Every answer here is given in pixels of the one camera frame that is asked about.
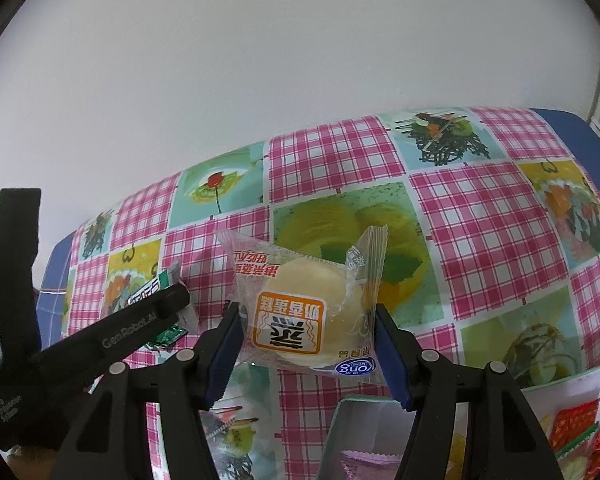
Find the green white small packet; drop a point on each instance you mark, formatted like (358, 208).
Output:
(186, 318)

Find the pink plaid fruit tablecloth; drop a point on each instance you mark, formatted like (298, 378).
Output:
(477, 228)

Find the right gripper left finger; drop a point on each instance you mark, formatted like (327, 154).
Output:
(191, 382)

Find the pink snack packet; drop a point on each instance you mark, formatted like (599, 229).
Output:
(359, 465)

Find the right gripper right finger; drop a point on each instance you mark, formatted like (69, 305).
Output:
(405, 359)

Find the red patterned wafer packet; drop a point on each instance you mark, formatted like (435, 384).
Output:
(572, 423)

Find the green edged cake packet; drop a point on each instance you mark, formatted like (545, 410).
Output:
(573, 458)

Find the blue checked under cloth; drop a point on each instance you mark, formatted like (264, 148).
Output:
(55, 279)

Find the mint green white tray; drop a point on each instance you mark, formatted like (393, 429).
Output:
(506, 428)

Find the yellow snack packet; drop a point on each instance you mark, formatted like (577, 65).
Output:
(456, 458)

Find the large steamed cake packet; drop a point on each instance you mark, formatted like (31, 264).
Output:
(307, 314)

